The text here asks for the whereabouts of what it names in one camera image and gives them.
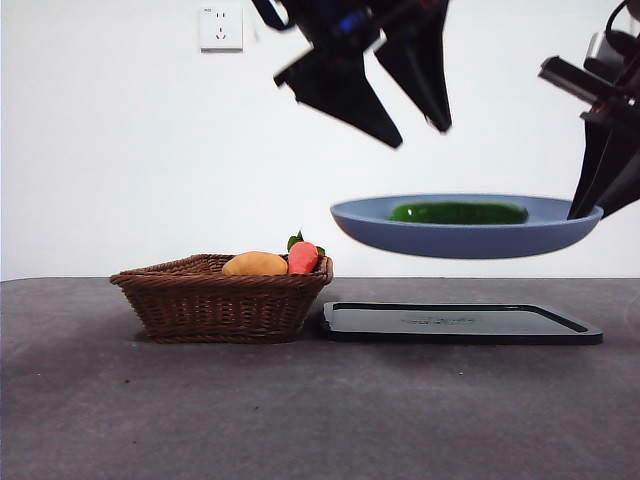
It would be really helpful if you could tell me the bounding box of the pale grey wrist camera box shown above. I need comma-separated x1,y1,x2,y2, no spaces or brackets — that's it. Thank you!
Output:
583,31,619,72

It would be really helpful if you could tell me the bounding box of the green pepper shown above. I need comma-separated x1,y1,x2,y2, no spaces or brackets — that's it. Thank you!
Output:
388,200,529,226

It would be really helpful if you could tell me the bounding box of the orange carrot with green leaves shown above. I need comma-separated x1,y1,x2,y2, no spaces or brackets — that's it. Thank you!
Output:
286,229,327,275

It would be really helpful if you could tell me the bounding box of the brown wicker basket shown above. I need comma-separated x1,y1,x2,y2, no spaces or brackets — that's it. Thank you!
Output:
109,253,334,345

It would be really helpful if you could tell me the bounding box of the blue round plate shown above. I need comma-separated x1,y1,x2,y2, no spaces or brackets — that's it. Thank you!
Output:
329,193,605,261

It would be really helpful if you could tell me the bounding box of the white wall socket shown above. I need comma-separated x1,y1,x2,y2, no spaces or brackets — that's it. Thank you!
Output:
199,4,245,53

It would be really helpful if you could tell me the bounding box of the black cable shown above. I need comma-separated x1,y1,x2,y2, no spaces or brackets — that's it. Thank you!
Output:
603,0,640,39

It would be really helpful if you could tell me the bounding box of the black rectangular tray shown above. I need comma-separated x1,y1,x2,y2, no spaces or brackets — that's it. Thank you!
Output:
322,301,604,347

